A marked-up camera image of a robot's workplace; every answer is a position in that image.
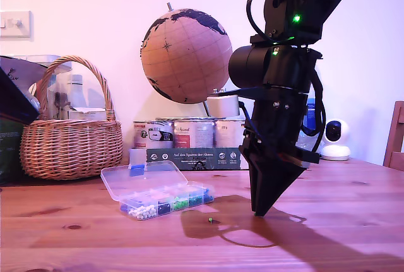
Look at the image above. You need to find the white wall light switch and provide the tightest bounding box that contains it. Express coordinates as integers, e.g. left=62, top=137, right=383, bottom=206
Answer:
left=0, top=10, right=33, bottom=39

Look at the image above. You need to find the black looped cable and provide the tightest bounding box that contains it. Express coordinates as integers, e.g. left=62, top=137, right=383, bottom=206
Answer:
left=246, top=0, right=282, bottom=44

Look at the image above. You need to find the wooden chair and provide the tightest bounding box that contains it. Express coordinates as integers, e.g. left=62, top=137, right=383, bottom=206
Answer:
left=383, top=101, right=404, bottom=174

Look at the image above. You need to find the tin can with flag print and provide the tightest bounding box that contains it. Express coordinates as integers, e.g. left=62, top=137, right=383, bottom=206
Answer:
left=214, top=119, right=247, bottom=148

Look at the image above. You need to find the dark blue camera cable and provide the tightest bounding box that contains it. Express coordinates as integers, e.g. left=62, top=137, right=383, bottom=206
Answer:
left=238, top=100, right=264, bottom=143

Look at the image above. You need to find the pile of white pins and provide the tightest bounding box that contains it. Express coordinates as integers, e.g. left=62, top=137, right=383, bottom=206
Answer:
left=128, top=204, right=157, bottom=221

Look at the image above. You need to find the dark pet food bag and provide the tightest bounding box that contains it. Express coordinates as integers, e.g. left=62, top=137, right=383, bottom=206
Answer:
left=0, top=56, right=48, bottom=187

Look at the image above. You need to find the white plastic bottle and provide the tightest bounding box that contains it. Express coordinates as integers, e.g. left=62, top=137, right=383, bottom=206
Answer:
left=68, top=74, right=85, bottom=110

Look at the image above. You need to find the black sleeved cable bundle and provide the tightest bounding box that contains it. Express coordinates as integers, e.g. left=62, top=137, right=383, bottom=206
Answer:
left=301, top=63, right=326, bottom=153

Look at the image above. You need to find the tin can with red label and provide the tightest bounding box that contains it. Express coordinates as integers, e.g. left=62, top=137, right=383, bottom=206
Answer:
left=172, top=119, right=216, bottom=149

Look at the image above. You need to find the clear plastic pin organizer box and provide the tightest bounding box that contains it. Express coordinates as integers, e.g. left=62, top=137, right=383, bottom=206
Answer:
left=100, top=148, right=216, bottom=222

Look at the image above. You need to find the cork globe on metal stand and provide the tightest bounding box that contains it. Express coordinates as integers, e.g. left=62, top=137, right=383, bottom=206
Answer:
left=140, top=2, right=234, bottom=121

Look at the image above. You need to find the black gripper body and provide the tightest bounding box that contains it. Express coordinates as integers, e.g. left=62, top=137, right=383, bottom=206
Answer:
left=239, top=86, right=320, bottom=165

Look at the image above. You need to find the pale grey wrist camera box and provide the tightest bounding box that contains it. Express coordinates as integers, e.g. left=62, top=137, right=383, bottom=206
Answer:
left=206, top=88, right=264, bottom=117

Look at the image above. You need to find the small white round camera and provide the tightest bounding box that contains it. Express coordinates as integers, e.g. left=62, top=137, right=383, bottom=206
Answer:
left=320, top=119, right=351, bottom=162

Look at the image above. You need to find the tin can with black label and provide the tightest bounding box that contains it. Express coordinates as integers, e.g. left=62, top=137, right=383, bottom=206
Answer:
left=132, top=121, right=174, bottom=150

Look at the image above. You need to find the clear plastic bag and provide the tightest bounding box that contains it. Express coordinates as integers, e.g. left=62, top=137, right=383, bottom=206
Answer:
left=47, top=63, right=73, bottom=121

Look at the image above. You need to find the large clear water bottle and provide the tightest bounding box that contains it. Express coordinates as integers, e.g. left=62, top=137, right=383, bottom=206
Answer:
left=296, top=88, right=323, bottom=156

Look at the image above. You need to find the dark green cardboard box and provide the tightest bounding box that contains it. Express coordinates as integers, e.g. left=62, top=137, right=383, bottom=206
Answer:
left=145, top=146, right=251, bottom=171

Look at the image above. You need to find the clear plastic container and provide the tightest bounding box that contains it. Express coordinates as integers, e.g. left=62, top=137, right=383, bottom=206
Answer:
left=14, top=54, right=74, bottom=76

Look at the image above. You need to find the pale cardboard carton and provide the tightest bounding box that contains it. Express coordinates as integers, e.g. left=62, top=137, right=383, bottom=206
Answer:
left=67, top=107, right=108, bottom=122

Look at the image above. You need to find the wicker basket with handle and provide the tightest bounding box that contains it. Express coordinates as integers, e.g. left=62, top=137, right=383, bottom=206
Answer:
left=20, top=56, right=124, bottom=181

